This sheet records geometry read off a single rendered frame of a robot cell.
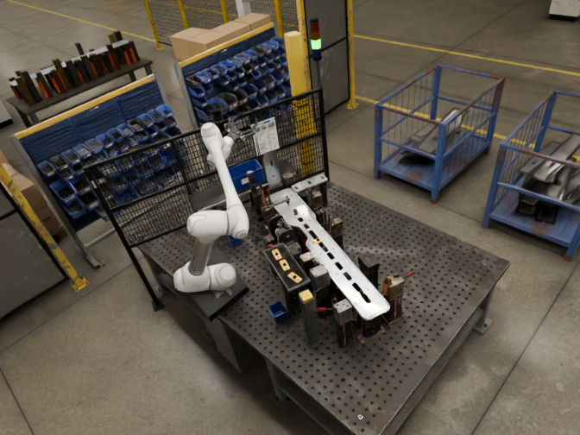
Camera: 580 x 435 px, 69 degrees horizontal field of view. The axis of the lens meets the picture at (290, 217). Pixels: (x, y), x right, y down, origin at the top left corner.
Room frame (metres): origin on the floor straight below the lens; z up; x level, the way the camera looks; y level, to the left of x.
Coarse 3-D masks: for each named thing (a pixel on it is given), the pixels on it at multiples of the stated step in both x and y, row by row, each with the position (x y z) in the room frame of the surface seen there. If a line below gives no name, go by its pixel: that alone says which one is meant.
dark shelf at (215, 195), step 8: (264, 168) 3.01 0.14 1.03; (280, 168) 2.97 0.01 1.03; (288, 168) 2.95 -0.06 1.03; (264, 176) 2.90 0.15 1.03; (256, 184) 2.81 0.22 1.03; (264, 184) 2.80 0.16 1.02; (200, 192) 2.82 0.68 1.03; (208, 192) 2.80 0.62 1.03; (216, 192) 2.78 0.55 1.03; (224, 192) 2.76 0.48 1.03; (240, 192) 2.73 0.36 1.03; (192, 200) 2.73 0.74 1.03; (200, 200) 2.71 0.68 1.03; (208, 200) 2.69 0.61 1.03; (216, 200) 2.68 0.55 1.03; (224, 200) 2.68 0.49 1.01; (200, 208) 2.62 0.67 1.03
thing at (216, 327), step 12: (216, 324) 1.88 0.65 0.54; (216, 336) 1.95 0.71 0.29; (228, 336) 1.80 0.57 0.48; (228, 348) 1.84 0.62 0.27; (240, 348) 1.83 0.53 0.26; (252, 348) 1.89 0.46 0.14; (228, 360) 1.91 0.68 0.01; (240, 360) 1.81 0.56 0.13; (252, 360) 1.87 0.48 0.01; (240, 372) 1.79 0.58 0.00
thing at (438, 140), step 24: (432, 72) 4.64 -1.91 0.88; (480, 72) 4.30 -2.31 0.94; (408, 96) 4.34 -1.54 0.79; (432, 96) 4.68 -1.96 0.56; (480, 96) 3.79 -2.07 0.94; (432, 120) 3.48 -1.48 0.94; (456, 120) 4.12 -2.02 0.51; (408, 144) 4.33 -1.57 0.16; (432, 144) 3.75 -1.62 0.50; (456, 144) 3.58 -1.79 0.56; (480, 144) 4.08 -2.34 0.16; (384, 168) 3.88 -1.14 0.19; (408, 168) 3.84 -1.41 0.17; (432, 168) 3.77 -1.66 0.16; (456, 168) 3.69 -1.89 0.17; (432, 192) 3.39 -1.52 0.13
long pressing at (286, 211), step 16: (288, 192) 2.66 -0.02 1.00; (288, 208) 2.47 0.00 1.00; (304, 208) 2.44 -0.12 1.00; (288, 224) 2.29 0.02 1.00; (320, 256) 1.92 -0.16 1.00; (336, 256) 1.90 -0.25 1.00; (336, 272) 1.77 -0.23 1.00; (352, 272) 1.75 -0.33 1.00; (352, 288) 1.62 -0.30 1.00; (368, 288) 1.60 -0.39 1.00; (352, 304) 1.51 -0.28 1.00; (368, 304) 1.49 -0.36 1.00; (384, 304) 1.47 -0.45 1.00; (368, 320) 1.39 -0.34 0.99
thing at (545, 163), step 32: (576, 96) 3.51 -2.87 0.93; (544, 128) 3.64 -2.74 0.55; (512, 160) 3.17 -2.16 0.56; (544, 160) 3.10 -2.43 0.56; (576, 160) 3.14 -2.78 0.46; (512, 192) 3.16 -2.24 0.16; (544, 192) 2.74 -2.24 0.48; (576, 192) 2.80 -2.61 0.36; (512, 224) 2.72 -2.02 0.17; (544, 224) 2.65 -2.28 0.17; (576, 224) 2.59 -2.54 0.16
